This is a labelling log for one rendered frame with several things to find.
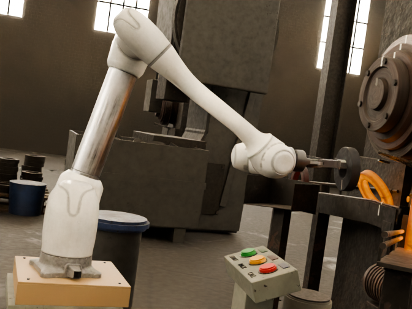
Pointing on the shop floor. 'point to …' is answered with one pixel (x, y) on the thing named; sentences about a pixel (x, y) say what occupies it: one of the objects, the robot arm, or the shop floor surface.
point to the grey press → (217, 87)
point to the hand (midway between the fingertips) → (346, 164)
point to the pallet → (30, 173)
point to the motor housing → (373, 286)
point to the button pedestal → (259, 281)
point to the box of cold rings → (151, 182)
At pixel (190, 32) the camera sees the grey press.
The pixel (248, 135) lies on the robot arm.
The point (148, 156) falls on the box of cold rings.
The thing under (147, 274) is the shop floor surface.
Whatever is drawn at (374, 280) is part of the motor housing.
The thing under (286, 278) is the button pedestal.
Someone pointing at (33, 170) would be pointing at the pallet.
